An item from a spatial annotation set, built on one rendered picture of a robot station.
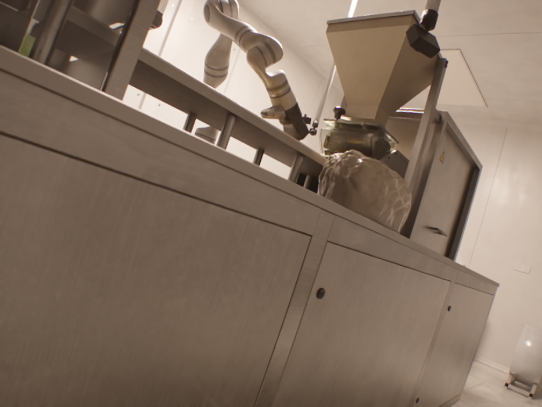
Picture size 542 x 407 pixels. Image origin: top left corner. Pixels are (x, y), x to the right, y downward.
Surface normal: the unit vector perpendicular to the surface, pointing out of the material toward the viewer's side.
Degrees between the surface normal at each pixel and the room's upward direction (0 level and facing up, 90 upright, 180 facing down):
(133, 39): 90
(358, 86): 118
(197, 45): 90
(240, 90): 90
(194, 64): 90
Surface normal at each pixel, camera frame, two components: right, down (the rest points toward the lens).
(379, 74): -0.72, 0.24
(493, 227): -0.65, -0.24
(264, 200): 0.70, 0.21
